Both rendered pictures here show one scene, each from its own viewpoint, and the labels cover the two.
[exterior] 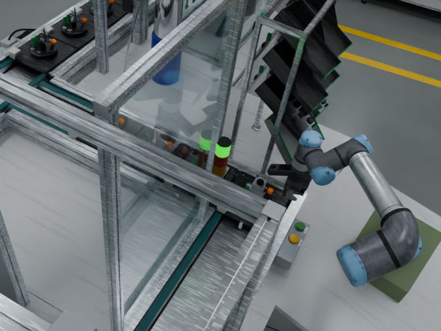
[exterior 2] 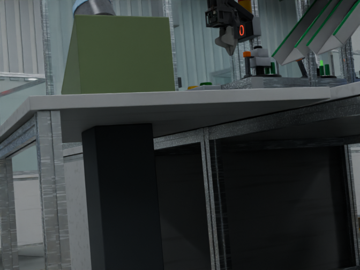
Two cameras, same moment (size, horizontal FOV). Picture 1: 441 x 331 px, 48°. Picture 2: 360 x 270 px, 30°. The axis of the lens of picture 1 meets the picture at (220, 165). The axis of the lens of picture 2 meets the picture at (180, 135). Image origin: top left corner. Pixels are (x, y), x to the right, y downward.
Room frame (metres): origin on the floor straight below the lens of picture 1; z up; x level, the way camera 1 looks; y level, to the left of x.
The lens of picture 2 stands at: (2.47, -2.09, 0.66)
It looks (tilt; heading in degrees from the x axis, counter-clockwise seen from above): 4 degrees up; 128
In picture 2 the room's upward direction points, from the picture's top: 5 degrees counter-clockwise
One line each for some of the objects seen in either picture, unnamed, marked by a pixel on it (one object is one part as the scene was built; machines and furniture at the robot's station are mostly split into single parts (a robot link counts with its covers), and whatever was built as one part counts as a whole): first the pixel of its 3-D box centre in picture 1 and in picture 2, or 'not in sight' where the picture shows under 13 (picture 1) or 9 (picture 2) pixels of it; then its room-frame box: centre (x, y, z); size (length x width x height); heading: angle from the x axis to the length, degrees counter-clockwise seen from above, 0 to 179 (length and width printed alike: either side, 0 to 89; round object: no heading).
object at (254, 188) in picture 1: (256, 186); (261, 57); (1.32, -0.16, 1.06); 0.08 x 0.04 x 0.07; 71
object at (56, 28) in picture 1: (73, 23); not in sight; (2.24, 0.93, 1.01); 0.24 x 0.24 x 0.13; 71
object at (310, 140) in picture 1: (308, 147); not in sight; (1.27, -0.29, 1.37); 0.09 x 0.08 x 0.11; 24
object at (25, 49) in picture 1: (42, 44); not in sight; (2.01, 1.01, 1.01); 0.24 x 0.24 x 0.13; 71
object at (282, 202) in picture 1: (254, 201); not in sight; (1.32, -0.17, 0.96); 0.24 x 0.24 x 0.02; 71
